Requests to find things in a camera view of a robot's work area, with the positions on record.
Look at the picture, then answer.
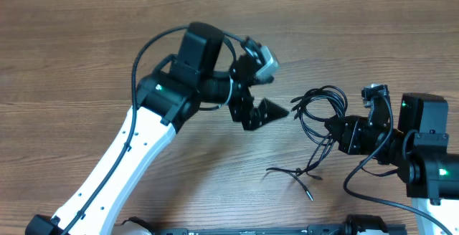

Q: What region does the thin black cable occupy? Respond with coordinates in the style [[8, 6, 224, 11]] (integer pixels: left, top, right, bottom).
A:
[[265, 134, 336, 202]]

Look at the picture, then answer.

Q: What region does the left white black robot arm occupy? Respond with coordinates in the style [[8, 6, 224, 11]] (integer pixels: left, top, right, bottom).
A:
[[25, 22, 288, 234]]

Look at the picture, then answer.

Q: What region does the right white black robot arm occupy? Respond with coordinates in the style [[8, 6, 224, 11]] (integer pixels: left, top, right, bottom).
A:
[[325, 92, 458, 234]]

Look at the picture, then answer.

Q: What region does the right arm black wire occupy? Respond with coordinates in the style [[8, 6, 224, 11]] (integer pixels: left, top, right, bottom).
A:
[[342, 93, 455, 235]]

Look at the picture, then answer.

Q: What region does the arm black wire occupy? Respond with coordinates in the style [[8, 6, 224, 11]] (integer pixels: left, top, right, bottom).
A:
[[59, 25, 248, 235], [342, 93, 455, 235]]

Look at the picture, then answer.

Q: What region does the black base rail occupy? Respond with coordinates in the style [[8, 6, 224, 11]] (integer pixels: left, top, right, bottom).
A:
[[153, 214, 407, 235]]

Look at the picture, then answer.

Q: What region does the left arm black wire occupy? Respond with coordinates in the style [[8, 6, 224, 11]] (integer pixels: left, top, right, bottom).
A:
[[59, 25, 248, 235]]

